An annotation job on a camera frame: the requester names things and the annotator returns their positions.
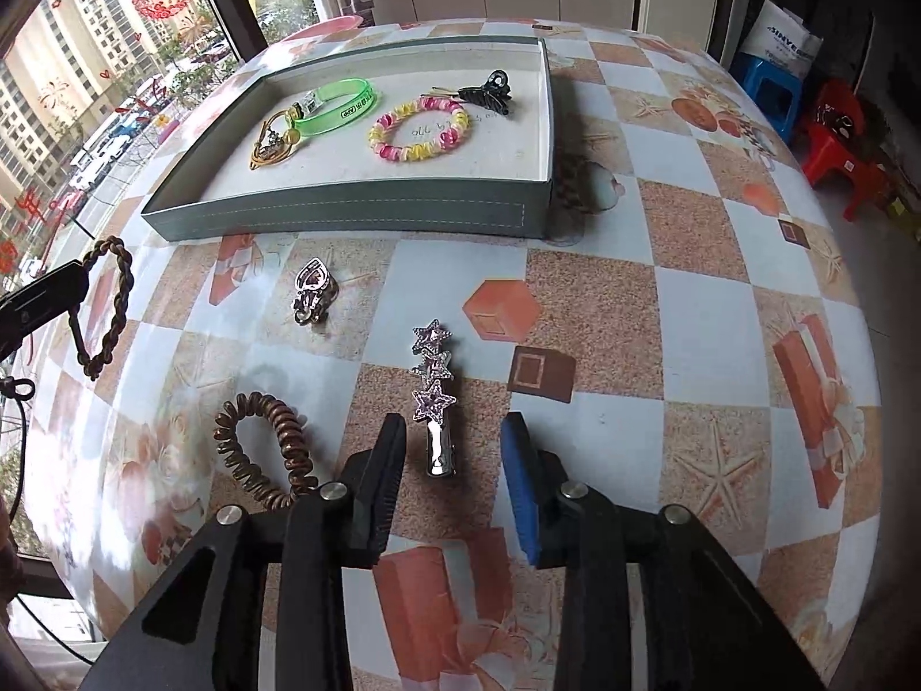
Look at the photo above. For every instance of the grey-green shallow box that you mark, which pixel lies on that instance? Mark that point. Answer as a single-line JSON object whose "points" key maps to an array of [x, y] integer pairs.
{"points": [[360, 219]]}

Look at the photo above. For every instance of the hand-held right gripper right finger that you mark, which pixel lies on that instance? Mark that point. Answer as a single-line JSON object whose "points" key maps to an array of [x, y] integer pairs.
{"points": [[519, 497]]}

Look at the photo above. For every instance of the white shopping bag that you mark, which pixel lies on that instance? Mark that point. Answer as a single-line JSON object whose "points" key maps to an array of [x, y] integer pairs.
{"points": [[781, 36]]}

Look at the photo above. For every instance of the black claw clip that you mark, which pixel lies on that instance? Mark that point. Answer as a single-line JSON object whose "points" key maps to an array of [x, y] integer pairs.
{"points": [[486, 93]]}

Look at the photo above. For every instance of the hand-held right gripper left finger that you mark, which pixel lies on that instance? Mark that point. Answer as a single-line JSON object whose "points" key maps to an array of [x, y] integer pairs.
{"points": [[385, 489]]}

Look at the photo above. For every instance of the silver star hair clip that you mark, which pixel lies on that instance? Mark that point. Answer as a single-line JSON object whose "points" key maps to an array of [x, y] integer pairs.
{"points": [[432, 403]]}

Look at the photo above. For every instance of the pink plate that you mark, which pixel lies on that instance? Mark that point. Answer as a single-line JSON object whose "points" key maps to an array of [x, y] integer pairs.
{"points": [[324, 29]]}

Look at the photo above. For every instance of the gold hair clip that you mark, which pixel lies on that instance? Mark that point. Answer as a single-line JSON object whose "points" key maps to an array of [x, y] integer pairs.
{"points": [[288, 137]]}

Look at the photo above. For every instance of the silver heart hair clip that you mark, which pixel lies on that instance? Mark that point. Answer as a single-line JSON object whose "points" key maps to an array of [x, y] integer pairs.
{"points": [[314, 288]]}

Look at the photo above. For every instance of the blue plastic stool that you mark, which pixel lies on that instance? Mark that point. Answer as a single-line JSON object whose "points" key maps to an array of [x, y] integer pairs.
{"points": [[748, 79]]}

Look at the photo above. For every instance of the red plastic chair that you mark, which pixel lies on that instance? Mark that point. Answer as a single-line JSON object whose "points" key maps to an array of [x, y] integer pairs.
{"points": [[842, 165]]}

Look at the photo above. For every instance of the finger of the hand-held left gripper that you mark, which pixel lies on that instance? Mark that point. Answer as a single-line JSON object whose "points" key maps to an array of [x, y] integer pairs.
{"points": [[36, 302]]}

